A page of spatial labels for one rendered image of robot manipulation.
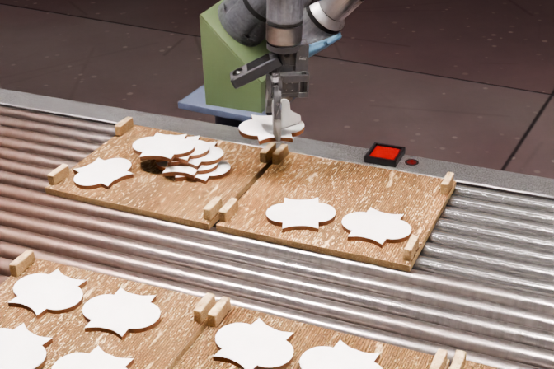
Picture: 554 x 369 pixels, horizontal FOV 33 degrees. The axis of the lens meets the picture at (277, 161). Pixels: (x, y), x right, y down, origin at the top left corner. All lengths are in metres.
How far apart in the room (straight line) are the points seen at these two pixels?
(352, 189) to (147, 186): 0.45
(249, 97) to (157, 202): 0.62
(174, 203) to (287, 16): 0.46
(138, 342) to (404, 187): 0.72
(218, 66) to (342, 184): 0.64
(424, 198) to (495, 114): 2.64
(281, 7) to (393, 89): 2.99
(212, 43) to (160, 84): 2.49
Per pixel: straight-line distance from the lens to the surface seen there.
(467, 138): 4.39
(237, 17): 2.54
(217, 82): 2.58
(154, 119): 2.46
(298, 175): 2.11
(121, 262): 1.89
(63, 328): 1.71
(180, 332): 1.66
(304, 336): 1.63
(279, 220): 1.92
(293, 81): 1.98
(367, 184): 2.07
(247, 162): 2.17
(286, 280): 1.80
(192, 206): 2.01
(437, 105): 4.70
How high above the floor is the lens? 1.95
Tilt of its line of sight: 28 degrees down
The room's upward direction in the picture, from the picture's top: 2 degrees counter-clockwise
